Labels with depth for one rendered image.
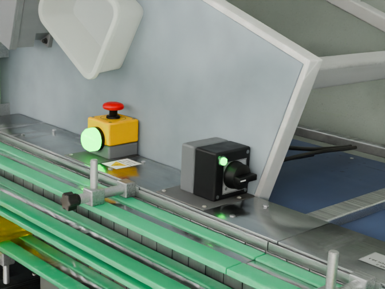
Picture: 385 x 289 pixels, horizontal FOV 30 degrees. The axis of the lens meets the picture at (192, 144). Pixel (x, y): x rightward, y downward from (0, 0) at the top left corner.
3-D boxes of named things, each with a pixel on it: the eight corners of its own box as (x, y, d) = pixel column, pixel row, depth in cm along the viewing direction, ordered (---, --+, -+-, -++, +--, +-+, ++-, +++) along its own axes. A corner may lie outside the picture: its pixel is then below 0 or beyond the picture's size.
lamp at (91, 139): (90, 147, 136) (77, 149, 134) (90, 124, 135) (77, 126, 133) (105, 152, 133) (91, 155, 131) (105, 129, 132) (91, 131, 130)
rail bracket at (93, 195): (125, 191, 122) (57, 207, 113) (125, 149, 120) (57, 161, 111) (140, 197, 119) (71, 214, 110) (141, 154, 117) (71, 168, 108)
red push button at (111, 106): (98, 119, 136) (98, 101, 135) (115, 116, 138) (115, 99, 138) (110, 123, 133) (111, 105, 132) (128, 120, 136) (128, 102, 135)
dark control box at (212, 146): (215, 180, 123) (179, 190, 118) (217, 135, 121) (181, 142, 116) (251, 193, 117) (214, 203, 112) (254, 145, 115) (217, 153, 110)
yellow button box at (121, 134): (117, 147, 142) (86, 152, 137) (118, 109, 141) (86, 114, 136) (140, 154, 138) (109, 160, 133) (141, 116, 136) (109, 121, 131)
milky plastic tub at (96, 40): (126, 82, 140) (90, 86, 134) (71, 14, 150) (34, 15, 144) (158, 7, 130) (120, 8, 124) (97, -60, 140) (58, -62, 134)
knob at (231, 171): (242, 185, 116) (257, 190, 113) (222, 190, 113) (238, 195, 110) (243, 158, 115) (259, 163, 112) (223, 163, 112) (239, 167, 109)
